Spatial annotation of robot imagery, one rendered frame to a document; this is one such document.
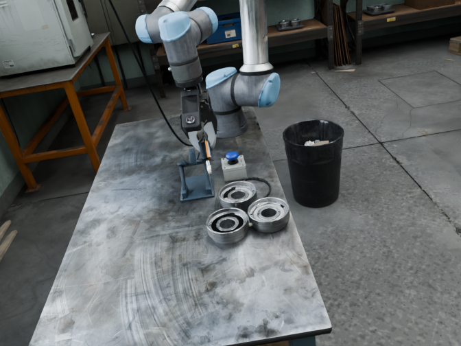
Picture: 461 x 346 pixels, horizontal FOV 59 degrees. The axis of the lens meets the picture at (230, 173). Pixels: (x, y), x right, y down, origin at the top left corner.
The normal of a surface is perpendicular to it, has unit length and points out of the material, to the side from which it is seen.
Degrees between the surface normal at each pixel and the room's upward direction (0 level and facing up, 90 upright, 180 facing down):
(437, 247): 0
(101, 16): 90
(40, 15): 90
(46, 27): 90
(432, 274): 0
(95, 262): 0
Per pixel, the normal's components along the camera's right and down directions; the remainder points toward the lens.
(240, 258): -0.15, -0.85
